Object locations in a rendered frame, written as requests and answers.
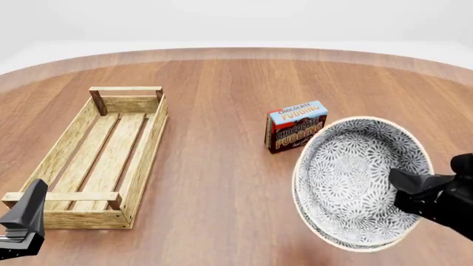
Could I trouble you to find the black-white patterned bowl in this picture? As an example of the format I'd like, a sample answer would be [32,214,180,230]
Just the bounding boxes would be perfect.
[293,191,412,253]
[291,115,435,246]

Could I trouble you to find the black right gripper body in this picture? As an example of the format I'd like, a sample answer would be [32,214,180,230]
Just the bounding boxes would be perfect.
[442,174,473,242]

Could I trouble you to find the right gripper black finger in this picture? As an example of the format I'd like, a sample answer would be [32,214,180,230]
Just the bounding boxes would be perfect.
[389,168,456,193]
[392,191,446,220]

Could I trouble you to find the wooden slat tray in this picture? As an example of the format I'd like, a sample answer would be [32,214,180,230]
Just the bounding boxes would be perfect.
[1,86,169,231]

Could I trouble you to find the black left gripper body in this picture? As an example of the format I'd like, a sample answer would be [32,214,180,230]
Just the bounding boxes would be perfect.
[0,226,46,256]

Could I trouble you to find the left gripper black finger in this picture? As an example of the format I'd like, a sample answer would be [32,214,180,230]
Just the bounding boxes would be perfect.
[0,178,50,238]

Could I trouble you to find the chocolate pudding box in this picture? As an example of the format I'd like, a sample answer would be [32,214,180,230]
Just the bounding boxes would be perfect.
[264,100,330,155]

